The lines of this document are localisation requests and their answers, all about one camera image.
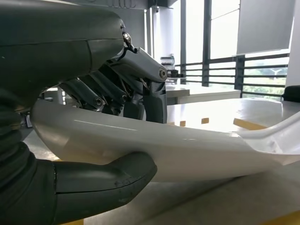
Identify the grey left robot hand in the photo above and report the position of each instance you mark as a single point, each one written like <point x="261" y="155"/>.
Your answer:
<point x="58" y="46"/>

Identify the white counter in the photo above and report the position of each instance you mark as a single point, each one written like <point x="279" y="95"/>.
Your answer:
<point x="199" y="93"/>

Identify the dark metal window railing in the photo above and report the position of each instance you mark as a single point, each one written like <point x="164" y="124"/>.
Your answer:
<point x="239" y="71"/>

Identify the grey roller blind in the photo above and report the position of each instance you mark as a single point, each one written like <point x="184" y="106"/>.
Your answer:
<point x="264" y="24"/>

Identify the black chair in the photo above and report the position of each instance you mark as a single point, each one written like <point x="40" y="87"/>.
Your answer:
<point x="292" y="93"/>

